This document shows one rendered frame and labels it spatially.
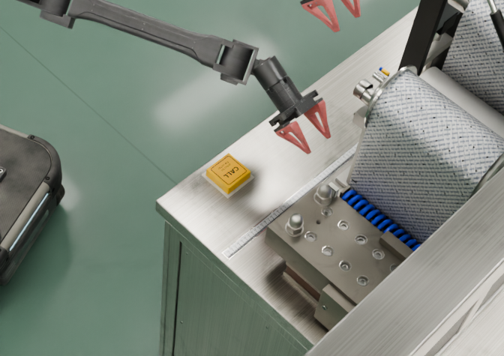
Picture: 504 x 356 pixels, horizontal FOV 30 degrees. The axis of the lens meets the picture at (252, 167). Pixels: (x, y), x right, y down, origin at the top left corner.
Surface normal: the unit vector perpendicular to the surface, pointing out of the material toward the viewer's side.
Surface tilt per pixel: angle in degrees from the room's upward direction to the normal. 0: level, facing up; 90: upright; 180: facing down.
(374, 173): 90
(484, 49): 92
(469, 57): 92
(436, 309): 0
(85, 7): 43
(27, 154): 0
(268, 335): 90
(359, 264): 0
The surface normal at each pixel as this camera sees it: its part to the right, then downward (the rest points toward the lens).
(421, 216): -0.69, 0.54
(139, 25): -0.02, 0.11
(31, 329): 0.10, -0.59
